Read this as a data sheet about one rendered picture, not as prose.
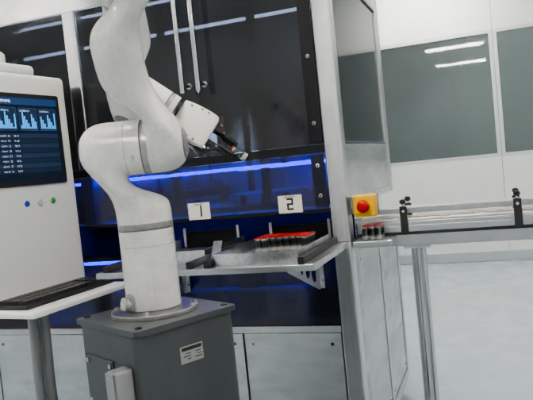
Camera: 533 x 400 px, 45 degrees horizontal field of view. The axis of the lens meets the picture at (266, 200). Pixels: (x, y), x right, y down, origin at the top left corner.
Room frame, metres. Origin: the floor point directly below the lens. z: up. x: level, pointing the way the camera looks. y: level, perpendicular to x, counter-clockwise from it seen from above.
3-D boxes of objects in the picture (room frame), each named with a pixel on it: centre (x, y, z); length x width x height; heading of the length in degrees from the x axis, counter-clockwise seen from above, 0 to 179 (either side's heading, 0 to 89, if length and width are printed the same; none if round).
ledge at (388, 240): (2.13, -0.35, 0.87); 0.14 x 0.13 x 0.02; 160
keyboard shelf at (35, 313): (2.09, 0.73, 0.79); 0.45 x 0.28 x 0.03; 155
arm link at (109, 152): (1.41, 0.30, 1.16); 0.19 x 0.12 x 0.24; 92
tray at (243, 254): (1.97, -0.01, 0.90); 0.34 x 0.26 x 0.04; 160
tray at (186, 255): (2.19, 0.27, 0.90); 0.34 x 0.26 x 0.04; 160
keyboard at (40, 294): (2.08, 0.71, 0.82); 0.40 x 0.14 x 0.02; 155
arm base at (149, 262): (1.41, 0.27, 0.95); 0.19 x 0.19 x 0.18
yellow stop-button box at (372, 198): (2.10, -0.32, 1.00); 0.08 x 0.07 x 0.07; 160
